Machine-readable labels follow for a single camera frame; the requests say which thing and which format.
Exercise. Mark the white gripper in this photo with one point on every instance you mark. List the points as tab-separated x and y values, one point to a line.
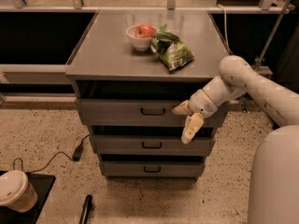
204	104

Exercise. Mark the grey drawer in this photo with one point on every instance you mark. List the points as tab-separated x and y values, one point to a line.
130	140
113	165
139	113

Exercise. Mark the paper coffee cup with lid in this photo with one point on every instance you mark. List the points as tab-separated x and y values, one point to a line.
16	191

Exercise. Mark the red apple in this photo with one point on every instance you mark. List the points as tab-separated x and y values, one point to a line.
144	31

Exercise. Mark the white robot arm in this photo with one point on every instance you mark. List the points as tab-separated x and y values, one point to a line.
236	78

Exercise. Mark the green chip bag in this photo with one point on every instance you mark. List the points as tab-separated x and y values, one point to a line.
171	50

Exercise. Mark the black cylindrical object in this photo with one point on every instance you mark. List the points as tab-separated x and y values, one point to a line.
86	209

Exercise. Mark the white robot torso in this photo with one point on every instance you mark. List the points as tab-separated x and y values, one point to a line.
274	181

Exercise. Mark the grey bottom drawer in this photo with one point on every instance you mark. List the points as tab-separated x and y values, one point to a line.
113	165

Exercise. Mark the black tray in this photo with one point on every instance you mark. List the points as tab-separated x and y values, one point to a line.
42	185

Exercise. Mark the grey top drawer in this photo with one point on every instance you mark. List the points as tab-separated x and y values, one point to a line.
139	113

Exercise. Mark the grey drawer cabinet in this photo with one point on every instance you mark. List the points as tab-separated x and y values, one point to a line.
106	66

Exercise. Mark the white bowl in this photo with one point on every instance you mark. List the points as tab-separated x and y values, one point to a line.
141	44

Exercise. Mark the grey middle drawer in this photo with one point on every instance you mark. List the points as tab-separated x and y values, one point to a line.
130	140

